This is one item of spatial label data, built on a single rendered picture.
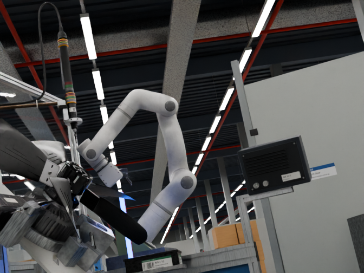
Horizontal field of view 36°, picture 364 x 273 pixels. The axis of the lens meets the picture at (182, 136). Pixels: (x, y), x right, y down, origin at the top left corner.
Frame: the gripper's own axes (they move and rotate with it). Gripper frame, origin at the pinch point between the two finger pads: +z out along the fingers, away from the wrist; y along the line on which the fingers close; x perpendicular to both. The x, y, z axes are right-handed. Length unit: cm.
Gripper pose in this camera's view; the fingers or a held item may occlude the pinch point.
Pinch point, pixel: (123, 189)
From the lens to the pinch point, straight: 284.1
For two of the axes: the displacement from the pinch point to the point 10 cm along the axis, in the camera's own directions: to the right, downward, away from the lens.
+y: -7.5, 6.6, -0.2
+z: 6.6, 7.5, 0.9
